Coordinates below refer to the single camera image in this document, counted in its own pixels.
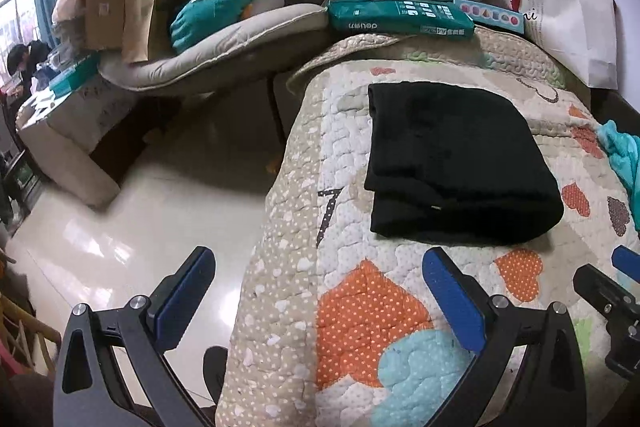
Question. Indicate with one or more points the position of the dark shoe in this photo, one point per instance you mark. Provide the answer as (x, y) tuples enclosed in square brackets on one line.
[(215, 372)]

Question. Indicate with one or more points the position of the light blue flat box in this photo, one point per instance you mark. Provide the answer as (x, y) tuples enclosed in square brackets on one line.
[(492, 16)]

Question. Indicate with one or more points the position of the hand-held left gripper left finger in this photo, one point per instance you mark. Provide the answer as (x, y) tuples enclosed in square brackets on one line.
[(182, 302)]

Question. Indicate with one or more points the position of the beige padded cushion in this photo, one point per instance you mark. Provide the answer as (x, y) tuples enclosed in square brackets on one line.
[(215, 52)]

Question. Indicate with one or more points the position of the quilted heart-print blanket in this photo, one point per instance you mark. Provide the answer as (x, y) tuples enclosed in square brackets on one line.
[(350, 307)]

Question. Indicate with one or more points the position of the brown paper bag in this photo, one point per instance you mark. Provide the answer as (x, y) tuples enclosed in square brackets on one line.
[(142, 7)]

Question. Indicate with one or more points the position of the black pants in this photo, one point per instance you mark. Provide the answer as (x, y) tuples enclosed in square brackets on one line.
[(450, 157)]

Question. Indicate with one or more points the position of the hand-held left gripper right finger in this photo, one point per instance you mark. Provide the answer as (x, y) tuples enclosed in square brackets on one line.
[(452, 302)]

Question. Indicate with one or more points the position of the wooden chair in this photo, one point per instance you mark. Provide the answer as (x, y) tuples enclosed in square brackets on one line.
[(25, 332)]

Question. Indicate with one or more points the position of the cardboard box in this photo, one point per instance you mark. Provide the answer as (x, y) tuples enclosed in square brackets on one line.
[(102, 7)]

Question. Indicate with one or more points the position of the teal pillow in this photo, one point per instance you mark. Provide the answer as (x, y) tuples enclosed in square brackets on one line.
[(205, 19)]

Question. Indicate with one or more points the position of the teal fleece cloth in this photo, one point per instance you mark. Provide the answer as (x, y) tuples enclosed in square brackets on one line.
[(625, 152)]

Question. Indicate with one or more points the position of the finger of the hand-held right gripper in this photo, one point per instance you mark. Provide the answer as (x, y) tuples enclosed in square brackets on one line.
[(627, 263), (595, 287)]

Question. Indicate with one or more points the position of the teal and white box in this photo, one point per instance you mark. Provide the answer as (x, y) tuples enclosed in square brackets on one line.
[(72, 76)]

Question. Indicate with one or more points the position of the beige padded bench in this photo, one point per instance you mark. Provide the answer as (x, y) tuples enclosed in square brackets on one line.
[(70, 132)]

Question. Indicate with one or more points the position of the white paper bag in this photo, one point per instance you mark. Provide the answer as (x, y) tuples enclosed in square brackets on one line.
[(565, 17)]

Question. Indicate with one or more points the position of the teal paper packet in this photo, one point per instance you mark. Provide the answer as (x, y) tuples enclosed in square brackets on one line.
[(395, 19)]

